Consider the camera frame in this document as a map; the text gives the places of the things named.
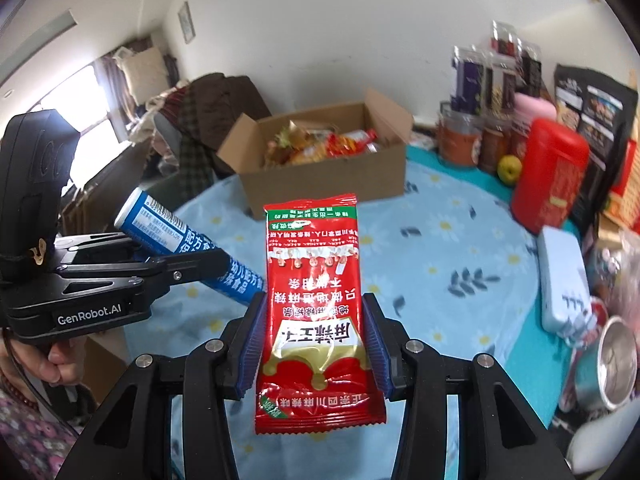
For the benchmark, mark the framed wall picture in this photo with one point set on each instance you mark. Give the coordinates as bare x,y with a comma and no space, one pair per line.
186,22

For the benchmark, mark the cardboard box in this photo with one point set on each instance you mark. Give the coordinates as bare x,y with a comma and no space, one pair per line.
325,180

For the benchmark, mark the yellow green apple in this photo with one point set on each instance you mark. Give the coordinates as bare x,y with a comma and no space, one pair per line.
509,170

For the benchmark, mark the person's left hand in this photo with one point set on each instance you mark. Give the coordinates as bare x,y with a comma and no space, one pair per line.
65,362

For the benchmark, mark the jar of orange contents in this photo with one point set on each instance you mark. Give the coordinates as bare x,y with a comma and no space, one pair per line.
457,142

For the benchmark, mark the clear jar of grains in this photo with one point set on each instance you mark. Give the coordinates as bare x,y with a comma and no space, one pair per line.
500,90

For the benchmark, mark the beige storage box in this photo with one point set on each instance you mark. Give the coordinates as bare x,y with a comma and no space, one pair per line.
142,70

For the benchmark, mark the brown jacket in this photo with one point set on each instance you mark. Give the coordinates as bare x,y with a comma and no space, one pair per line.
220,105

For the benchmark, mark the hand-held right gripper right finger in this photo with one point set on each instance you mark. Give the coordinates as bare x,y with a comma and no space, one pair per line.
376,355

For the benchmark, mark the clear plastic bag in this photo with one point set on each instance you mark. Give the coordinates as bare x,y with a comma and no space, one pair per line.
620,270

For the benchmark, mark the jar of brown red contents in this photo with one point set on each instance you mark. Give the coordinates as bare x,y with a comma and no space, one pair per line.
492,147

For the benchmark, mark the tall jar of red berries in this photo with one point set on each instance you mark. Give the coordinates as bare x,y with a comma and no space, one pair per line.
505,40

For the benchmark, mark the dark label clear jar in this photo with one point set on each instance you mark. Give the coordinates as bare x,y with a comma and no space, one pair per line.
530,72

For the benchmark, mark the red tin canister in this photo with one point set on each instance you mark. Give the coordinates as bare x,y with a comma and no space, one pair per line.
545,175

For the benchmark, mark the steel cup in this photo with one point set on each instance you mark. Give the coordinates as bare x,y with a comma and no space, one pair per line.
615,360

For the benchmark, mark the blue white tube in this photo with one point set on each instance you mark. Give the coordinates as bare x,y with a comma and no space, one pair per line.
155,220

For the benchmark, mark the long red snack packet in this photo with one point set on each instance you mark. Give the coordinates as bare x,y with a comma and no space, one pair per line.
315,310

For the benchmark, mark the yellow puffed snack bag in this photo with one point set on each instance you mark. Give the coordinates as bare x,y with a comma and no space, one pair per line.
307,155

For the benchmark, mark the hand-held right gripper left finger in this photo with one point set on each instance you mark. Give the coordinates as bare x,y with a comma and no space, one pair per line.
250,345

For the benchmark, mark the dark glass jars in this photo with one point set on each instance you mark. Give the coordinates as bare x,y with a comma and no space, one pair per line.
467,82

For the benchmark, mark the brown curtain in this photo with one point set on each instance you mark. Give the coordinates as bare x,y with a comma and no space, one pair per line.
112,90

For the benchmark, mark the light blue case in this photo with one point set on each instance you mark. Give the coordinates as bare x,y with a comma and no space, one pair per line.
560,270

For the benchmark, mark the blue floral tablecloth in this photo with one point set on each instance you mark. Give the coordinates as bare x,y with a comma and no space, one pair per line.
450,240

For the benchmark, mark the pink bottle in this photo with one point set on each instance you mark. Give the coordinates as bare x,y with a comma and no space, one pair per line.
530,110

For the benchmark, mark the dark plaid garment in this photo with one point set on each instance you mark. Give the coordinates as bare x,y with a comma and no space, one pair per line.
192,150

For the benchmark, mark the teal table mat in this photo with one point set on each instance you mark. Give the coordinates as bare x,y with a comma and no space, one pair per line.
530,360

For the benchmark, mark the black snack bag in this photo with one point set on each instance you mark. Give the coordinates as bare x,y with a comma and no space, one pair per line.
600,125

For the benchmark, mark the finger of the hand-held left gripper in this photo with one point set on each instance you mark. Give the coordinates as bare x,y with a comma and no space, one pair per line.
95,247
185,267

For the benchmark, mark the stack of cardboard sheets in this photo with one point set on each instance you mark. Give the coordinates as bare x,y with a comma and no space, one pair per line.
115,180

